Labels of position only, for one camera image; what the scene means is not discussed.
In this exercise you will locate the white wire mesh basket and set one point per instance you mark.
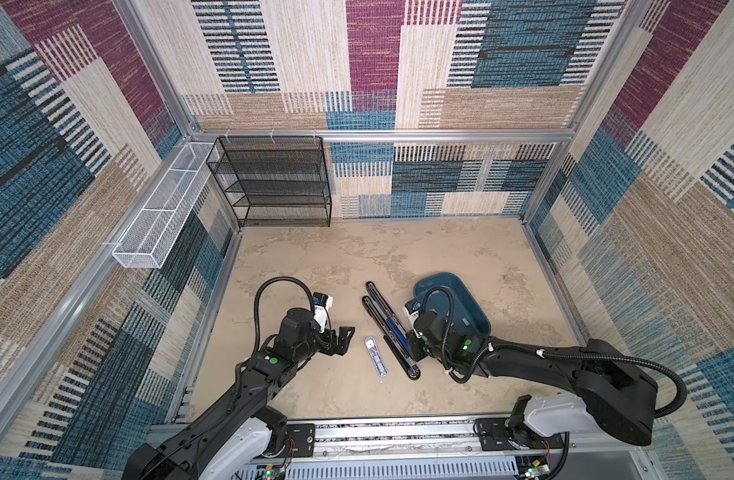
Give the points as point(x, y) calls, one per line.
point(147, 242)

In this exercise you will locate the teal plastic tray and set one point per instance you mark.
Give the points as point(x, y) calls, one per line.
point(469, 317)

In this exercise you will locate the aluminium mounting rail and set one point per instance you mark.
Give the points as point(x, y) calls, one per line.
point(438, 447)

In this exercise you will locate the black wire mesh shelf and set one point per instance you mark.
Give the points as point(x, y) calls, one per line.
point(273, 181)

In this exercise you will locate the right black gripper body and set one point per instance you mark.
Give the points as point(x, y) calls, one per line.
point(421, 350)

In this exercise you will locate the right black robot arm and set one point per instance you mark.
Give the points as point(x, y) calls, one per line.
point(601, 388)

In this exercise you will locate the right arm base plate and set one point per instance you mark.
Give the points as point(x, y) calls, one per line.
point(494, 434)

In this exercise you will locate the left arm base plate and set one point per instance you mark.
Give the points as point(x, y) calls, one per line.
point(294, 441)

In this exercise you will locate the black stapler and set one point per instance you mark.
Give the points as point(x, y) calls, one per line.
point(405, 361)

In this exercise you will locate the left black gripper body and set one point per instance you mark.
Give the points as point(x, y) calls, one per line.
point(327, 346)

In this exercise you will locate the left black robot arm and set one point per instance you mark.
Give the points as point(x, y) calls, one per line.
point(240, 425)

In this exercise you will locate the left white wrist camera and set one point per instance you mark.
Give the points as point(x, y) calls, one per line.
point(322, 304)

